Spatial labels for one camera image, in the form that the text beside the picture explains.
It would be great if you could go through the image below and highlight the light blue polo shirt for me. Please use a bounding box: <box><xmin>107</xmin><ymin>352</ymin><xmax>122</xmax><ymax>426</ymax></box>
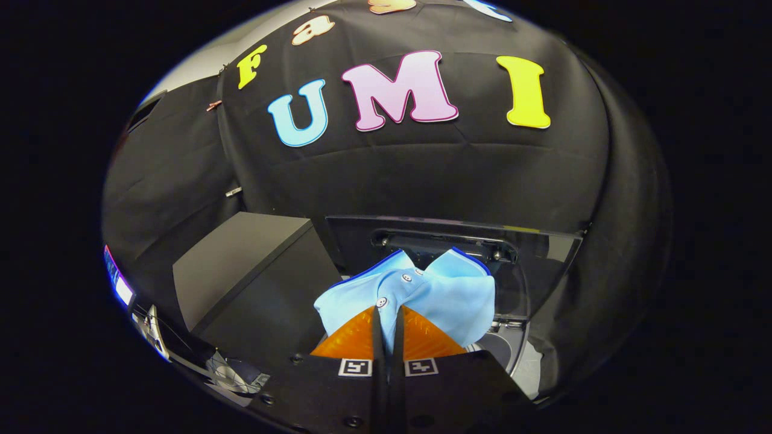
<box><xmin>314</xmin><ymin>246</ymin><xmax>496</xmax><ymax>354</ymax></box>

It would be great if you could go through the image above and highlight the grey cabinet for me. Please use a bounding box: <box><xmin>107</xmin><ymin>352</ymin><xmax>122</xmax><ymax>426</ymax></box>
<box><xmin>173</xmin><ymin>211</ymin><xmax>344</xmax><ymax>363</ymax></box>

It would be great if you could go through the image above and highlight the glowing screen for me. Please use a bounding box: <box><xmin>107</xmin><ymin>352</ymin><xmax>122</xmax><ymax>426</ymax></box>
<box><xmin>104</xmin><ymin>244</ymin><xmax>134</xmax><ymax>307</ymax></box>

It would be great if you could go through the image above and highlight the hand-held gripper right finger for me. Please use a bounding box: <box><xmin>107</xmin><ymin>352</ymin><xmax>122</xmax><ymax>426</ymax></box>
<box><xmin>386</xmin><ymin>305</ymin><xmax>537</xmax><ymax>434</ymax></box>

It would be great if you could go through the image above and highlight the grey washing machine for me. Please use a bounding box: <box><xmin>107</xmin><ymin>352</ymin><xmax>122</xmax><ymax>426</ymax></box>
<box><xmin>467</xmin><ymin>319</ymin><xmax>543</xmax><ymax>400</ymax></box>

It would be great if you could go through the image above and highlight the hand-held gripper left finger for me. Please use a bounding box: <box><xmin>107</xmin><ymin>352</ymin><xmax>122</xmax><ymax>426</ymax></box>
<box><xmin>247</xmin><ymin>306</ymin><xmax>387</xmax><ymax>434</ymax></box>

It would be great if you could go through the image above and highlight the silver metal object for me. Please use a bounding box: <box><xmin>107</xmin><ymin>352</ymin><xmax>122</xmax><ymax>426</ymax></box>
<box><xmin>131</xmin><ymin>304</ymin><xmax>173</xmax><ymax>361</ymax></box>

